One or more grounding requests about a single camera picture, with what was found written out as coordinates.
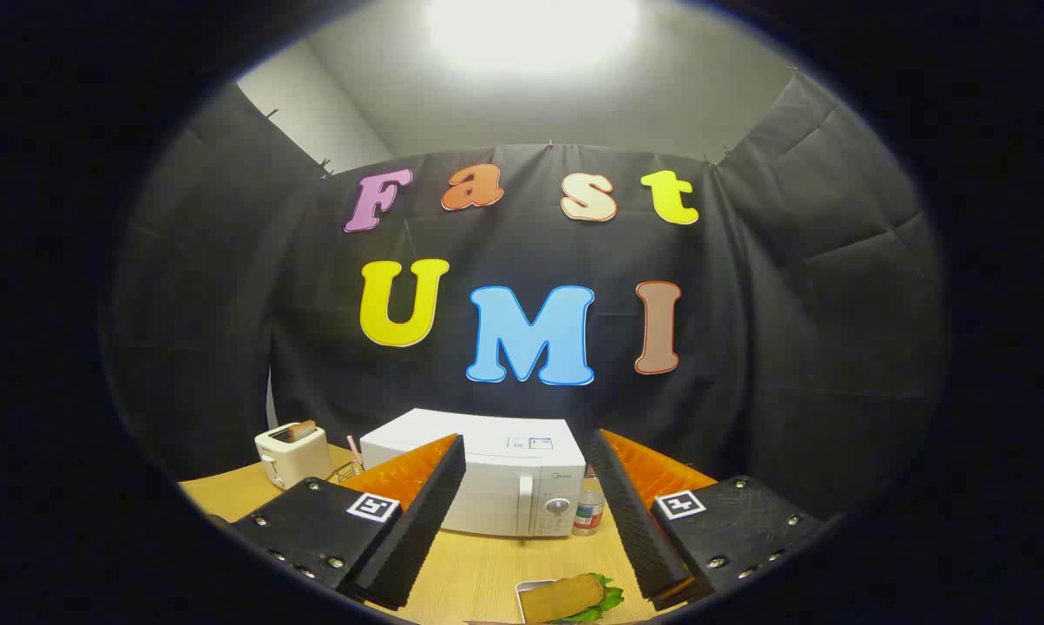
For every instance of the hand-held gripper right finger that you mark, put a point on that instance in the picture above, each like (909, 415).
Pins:
(630, 521)

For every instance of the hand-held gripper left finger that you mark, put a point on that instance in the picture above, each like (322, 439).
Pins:
(426, 521)

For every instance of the brown bread lettuce sandwich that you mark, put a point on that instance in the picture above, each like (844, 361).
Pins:
(565, 595)

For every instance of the white microwave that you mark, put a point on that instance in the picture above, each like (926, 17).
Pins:
(522, 495)

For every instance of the white rectangular food dish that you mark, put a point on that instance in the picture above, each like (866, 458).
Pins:
(519, 595)

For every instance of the clear plastic water bottle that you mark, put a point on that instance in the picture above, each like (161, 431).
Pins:
(588, 512)

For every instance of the pink striped straw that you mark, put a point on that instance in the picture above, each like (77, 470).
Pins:
(353, 451)

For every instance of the white toaster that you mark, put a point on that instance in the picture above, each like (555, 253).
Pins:
(300, 458)

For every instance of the toast slice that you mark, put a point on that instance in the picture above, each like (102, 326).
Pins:
(300, 430)

